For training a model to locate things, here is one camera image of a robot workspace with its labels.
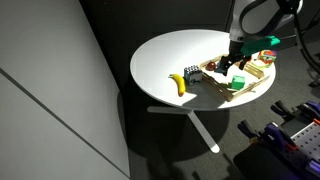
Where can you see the purple orange clamp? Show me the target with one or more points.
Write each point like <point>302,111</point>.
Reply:
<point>309,110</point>
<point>272,134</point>

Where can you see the white round table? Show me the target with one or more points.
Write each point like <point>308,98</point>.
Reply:
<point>170,53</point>

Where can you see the black perforated mounting board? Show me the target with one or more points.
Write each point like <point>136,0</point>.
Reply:
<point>308,141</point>

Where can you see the white table base legs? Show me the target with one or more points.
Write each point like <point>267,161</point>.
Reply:
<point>208,139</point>

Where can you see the purple orange clamp near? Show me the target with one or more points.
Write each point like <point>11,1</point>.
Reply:
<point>272,134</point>

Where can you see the patterned teal block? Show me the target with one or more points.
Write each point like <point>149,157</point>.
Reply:
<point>219,69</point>

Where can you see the black cart table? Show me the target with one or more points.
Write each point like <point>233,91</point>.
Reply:
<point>260,161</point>

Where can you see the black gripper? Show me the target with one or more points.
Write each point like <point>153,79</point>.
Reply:
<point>235,55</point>

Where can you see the yellow banana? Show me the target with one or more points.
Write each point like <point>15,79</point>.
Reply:
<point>180,82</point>

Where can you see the dark red round fruit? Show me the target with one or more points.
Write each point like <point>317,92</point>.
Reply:
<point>211,66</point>

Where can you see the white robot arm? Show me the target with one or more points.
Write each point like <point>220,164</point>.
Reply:
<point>252,24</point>

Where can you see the purple orange clamp far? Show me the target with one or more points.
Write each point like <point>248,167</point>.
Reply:
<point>309,110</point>

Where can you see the grey toy brick block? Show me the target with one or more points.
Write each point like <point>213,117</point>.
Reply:
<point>192,74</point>

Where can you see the green block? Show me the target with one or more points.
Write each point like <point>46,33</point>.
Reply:
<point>238,82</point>

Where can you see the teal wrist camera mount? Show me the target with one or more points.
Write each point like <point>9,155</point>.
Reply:
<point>255,46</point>

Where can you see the wooden box tray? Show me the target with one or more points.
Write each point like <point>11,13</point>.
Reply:
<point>253,78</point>

